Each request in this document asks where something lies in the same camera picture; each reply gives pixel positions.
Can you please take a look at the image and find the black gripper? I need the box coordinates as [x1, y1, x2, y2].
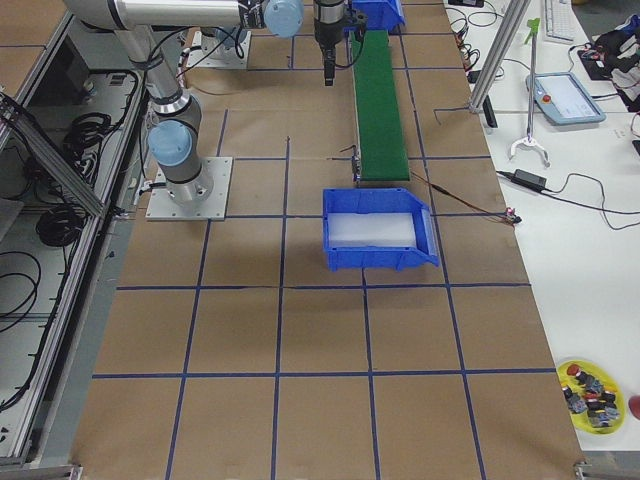
[313, 0, 346, 86]

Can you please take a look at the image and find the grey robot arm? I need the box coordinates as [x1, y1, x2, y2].
[66, 1, 356, 206]

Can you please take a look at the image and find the yellow plate of buttons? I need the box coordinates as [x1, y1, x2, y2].
[556, 359, 626, 435]

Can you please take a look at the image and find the left blue plastic bin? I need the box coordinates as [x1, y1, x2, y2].
[352, 0, 405, 32]

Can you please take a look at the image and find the blue plastic bin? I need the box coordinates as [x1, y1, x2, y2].
[352, 0, 405, 32]
[323, 187, 440, 271]

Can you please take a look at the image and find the green conveyor belt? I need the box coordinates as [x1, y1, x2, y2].
[352, 30, 410, 182]

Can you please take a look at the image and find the right blue plastic bin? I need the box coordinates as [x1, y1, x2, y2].
[323, 187, 440, 271]

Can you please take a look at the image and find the white foam pad right bin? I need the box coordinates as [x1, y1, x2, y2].
[327, 213, 416, 247]

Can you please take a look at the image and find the reacher grabber tool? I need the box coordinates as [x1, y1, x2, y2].
[508, 18, 550, 167]

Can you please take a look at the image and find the black power adapter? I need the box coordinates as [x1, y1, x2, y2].
[511, 169, 547, 192]

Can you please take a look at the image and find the teach pendant tablet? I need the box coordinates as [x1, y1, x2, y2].
[533, 72, 606, 126]

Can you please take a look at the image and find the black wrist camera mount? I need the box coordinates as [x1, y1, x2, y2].
[343, 7, 368, 43]

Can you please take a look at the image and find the aluminium frame post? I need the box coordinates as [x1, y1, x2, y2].
[468, 0, 530, 113]

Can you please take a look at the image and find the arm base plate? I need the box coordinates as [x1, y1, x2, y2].
[146, 157, 233, 221]

